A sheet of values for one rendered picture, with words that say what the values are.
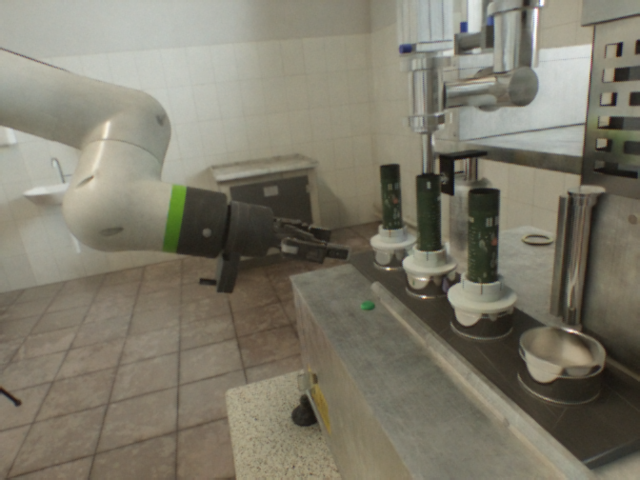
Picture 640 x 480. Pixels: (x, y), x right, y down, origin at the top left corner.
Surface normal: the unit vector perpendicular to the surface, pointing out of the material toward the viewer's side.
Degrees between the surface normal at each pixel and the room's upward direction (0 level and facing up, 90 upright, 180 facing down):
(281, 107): 90
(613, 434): 0
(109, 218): 92
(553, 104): 90
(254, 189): 90
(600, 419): 0
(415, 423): 0
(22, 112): 117
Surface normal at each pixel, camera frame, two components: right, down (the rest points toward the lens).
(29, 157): 0.29, 0.28
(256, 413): -0.11, -0.94
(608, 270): -0.95, 0.18
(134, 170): 0.72, -0.36
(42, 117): 0.23, 0.60
